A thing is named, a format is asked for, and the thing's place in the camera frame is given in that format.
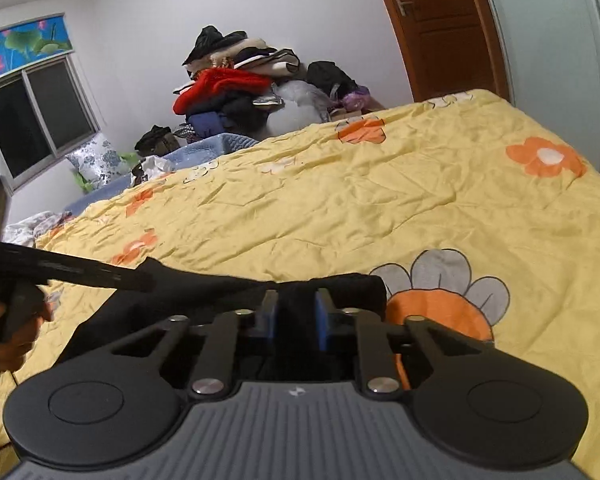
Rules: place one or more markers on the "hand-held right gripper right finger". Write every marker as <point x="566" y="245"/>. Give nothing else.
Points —
<point x="323" y="320"/>

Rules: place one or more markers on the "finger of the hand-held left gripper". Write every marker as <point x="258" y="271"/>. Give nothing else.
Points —
<point x="95" y="270"/>

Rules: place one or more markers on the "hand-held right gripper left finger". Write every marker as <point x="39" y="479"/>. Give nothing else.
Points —
<point x="269" y="317"/>

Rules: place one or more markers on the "black pants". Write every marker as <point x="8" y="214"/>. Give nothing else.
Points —
<point x="205" y="290"/>

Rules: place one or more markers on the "person's left hand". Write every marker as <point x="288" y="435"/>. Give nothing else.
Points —
<point x="11" y="346"/>

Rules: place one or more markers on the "white patterned cloth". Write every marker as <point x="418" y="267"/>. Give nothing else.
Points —
<point x="32" y="225"/>

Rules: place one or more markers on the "sliding glass window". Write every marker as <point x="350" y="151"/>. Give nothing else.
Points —
<point x="35" y="120"/>

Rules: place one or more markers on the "blue floral pillow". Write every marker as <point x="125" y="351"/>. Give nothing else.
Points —
<point x="97" y="162"/>

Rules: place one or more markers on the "green cloth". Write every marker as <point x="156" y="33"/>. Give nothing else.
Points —
<point x="127" y="159"/>

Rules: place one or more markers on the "white crumpled cloth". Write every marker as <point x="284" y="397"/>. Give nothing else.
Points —
<point x="152" y="167"/>

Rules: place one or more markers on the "yellow floral blanket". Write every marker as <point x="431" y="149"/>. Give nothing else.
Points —
<point x="380" y="200"/>

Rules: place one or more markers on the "dark olive bag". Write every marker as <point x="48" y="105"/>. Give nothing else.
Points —
<point x="155" y="140"/>

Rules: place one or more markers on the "lotus print roller blind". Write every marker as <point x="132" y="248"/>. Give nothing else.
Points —
<point x="25" y="45"/>

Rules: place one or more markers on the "grey plastic bag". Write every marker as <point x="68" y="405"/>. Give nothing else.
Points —
<point x="300" y="105"/>

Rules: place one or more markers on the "purple bag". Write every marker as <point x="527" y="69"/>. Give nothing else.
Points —
<point x="355" y="97"/>

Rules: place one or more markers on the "pile of clothes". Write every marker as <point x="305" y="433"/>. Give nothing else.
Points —
<point x="230" y="90"/>

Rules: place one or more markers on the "black bag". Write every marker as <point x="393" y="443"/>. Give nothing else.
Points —
<point x="330" y="77"/>

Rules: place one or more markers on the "brown wooden door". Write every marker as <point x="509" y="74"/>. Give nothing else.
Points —
<point x="440" y="30"/>

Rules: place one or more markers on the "wardrobe with frosted sliding doors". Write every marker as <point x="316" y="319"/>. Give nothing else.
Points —
<point x="555" y="50"/>

